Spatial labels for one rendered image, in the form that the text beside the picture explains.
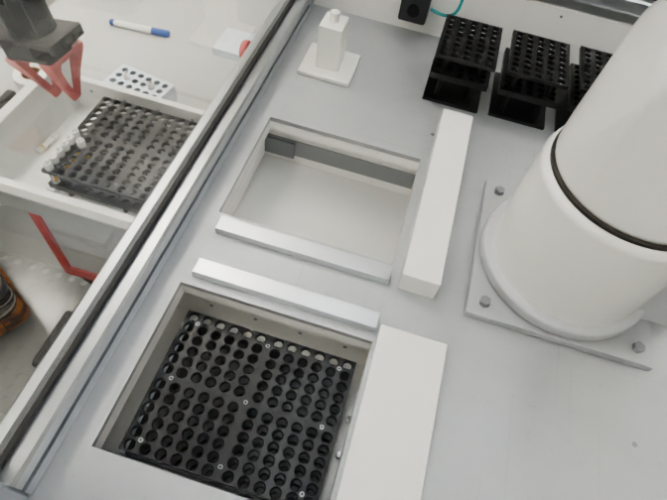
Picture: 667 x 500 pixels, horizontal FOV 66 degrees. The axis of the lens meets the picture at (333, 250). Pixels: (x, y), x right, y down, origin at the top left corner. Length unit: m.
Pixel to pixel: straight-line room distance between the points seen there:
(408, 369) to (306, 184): 0.42
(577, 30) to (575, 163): 0.52
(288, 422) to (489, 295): 0.29
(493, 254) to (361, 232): 0.24
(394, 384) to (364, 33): 0.67
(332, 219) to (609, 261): 0.44
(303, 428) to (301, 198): 0.40
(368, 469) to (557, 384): 0.25
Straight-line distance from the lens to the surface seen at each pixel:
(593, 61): 0.97
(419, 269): 0.63
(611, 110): 0.53
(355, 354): 0.70
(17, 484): 0.57
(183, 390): 0.64
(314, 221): 0.84
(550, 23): 1.04
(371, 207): 0.87
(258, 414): 0.62
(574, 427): 0.66
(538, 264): 0.62
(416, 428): 0.58
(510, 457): 0.62
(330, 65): 0.91
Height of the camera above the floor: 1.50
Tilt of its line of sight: 56 degrees down
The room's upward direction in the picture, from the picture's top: 11 degrees clockwise
